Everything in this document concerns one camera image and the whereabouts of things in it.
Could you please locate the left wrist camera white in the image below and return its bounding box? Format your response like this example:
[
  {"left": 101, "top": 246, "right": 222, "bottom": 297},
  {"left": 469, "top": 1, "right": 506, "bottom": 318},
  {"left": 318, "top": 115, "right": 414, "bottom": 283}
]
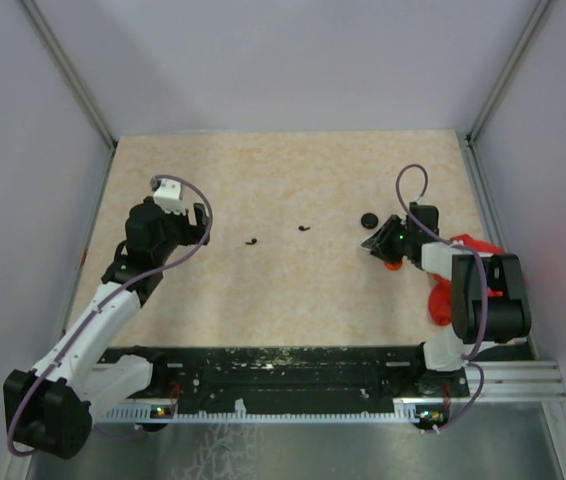
[{"left": 150, "top": 176, "right": 187, "bottom": 215}]

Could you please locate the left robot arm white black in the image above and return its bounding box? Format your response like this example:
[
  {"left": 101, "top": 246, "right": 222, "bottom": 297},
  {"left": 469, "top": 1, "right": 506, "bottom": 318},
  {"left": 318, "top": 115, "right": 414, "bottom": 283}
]
[{"left": 3, "top": 194, "right": 214, "bottom": 459}]

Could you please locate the aluminium frame post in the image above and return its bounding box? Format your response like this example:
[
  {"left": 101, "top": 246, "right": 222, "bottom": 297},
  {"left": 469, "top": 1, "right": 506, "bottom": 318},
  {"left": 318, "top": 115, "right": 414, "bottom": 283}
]
[
  {"left": 16, "top": 0, "right": 118, "bottom": 151},
  {"left": 465, "top": 0, "right": 556, "bottom": 149}
]

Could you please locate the white cable duct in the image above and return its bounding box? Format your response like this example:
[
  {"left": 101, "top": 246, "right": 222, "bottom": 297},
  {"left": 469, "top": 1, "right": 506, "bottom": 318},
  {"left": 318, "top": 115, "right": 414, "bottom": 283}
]
[{"left": 99, "top": 400, "right": 444, "bottom": 424}]

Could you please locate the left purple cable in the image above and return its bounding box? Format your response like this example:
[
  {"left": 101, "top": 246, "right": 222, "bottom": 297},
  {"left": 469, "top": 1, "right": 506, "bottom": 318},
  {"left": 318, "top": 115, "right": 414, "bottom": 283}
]
[{"left": 5, "top": 174, "right": 212, "bottom": 457}]

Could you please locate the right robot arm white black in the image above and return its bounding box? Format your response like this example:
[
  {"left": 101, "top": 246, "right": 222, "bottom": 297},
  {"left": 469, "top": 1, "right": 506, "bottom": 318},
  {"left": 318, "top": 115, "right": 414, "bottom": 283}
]
[{"left": 361, "top": 202, "right": 532, "bottom": 396}]

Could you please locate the right aluminium frame post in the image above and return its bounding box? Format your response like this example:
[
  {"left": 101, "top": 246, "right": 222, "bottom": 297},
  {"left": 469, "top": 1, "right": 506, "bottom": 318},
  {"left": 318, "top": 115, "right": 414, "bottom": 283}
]
[{"left": 465, "top": 0, "right": 556, "bottom": 149}]

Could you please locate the left aluminium frame post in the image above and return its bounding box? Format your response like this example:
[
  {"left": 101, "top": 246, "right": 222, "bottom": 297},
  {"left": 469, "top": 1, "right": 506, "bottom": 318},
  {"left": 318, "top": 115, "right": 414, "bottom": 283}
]
[{"left": 16, "top": 0, "right": 118, "bottom": 151}]

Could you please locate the orange earbud charging case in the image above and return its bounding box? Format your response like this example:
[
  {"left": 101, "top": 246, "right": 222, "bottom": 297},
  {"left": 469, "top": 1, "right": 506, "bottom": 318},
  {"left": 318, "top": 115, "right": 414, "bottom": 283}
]
[{"left": 384, "top": 261, "right": 403, "bottom": 271}]

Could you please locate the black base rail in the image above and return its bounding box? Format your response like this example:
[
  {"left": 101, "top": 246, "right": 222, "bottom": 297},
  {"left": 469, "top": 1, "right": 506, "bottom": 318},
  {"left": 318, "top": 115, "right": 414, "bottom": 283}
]
[{"left": 102, "top": 346, "right": 469, "bottom": 416}]

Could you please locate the red cloth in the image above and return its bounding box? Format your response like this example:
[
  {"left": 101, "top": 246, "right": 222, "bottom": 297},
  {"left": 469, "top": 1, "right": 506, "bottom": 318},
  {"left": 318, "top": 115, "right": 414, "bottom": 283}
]
[{"left": 428, "top": 234, "right": 505, "bottom": 327}]

